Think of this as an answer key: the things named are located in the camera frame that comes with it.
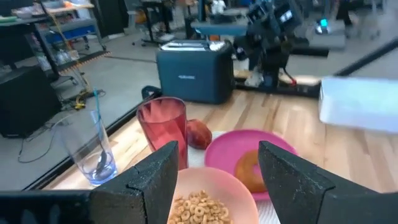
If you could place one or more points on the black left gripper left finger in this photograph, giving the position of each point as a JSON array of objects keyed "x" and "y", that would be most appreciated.
[{"x": 124, "y": 202}]

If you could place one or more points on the cereal rings heap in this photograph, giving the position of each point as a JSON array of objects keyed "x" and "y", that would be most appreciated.
[{"x": 199, "y": 211}]

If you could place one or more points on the magenta plastic plate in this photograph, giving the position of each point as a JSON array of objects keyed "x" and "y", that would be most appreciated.
[{"x": 230, "y": 146}]

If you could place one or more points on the white rectangular tray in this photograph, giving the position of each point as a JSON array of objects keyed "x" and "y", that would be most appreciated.
[{"x": 357, "y": 105}]

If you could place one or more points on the black cabinet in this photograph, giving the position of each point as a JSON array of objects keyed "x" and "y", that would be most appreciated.
[{"x": 28, "y": 102}]

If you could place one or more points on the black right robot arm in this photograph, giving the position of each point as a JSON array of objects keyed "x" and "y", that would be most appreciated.
[{"x": 267, "y": 46}]

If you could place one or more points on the grey device with teal light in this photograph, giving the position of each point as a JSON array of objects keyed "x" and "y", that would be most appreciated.
[{"x": 329, "y": 40}]

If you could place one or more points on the metal shelf cart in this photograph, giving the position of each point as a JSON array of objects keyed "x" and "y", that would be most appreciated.
[{"x": 71, "y": 25}]

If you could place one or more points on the blue table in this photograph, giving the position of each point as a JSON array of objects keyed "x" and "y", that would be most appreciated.
[{"x": 217, "y": 29}]

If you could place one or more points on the red apple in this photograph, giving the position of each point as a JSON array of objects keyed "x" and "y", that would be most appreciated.
[{"x": 199, "y": 133}]

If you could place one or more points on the brown bagel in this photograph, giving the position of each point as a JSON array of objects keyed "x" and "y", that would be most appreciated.
[{"x": 244, "y": 169}]

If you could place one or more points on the dark two-slot toaster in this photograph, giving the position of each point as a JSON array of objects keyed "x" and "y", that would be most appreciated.
[{"x": 196, "y": 74}]

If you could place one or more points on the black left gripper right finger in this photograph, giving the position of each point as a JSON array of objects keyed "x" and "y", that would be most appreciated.
[{"x": 298, "y": 193}]

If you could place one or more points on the clear bluish plastic cup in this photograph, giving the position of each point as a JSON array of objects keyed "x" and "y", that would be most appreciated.
[{"x": 84, "y": 149}]

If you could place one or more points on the white round woven placemat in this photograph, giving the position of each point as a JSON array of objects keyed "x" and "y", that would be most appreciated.
[{"x": 197, "y": 157}]

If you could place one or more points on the light pink plastic bowl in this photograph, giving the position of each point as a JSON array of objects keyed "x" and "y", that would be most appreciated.
[{"x": 224, "y": 183}]

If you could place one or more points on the red faceted plastic cup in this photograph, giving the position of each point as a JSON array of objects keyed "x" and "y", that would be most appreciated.
[{"x": 161, "y": 124}]

